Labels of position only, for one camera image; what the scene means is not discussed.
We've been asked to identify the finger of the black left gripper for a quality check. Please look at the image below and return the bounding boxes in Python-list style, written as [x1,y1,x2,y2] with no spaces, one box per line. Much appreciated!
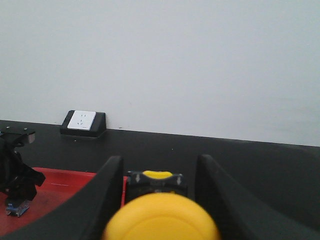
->
[194,154,320,240]
[2,156,123,240]

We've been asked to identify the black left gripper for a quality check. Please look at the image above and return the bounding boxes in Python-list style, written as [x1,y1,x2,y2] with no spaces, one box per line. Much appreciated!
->
[0,138,32,193]

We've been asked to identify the yellow mushroom push button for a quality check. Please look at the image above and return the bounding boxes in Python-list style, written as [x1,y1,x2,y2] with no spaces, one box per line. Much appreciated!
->
[101,170,222,240]

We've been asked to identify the red plastic tray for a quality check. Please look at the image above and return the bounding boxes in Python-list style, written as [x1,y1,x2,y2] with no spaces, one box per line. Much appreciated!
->
[0,166,130,237]

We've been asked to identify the white socket black housing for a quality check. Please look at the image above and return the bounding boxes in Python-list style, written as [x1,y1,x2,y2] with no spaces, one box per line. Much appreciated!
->
[59,110,107,138]

